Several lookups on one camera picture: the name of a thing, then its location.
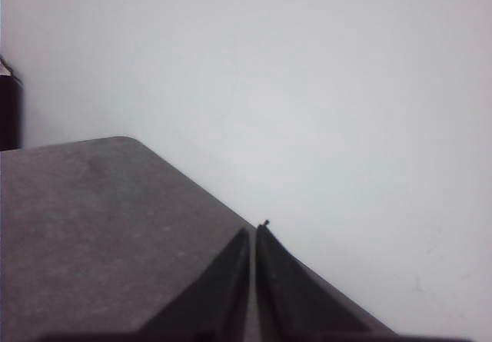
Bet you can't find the dark object beside table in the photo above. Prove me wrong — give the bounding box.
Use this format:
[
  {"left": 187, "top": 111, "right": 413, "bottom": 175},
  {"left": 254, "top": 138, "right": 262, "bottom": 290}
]
[{"left": 1, "top": 57, "right": 23, "bottom": 151}]

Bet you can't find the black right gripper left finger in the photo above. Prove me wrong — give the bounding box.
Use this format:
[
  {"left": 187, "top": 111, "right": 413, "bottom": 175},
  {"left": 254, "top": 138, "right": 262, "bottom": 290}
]
[{"left": 140, "top": 228, "right": 250, "bottom": 341}]

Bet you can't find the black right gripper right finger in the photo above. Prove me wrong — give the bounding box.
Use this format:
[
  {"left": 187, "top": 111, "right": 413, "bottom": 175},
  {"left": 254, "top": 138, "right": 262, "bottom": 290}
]
[{"left": 255, "top": 224, "right": 371, "bottom": 340}]

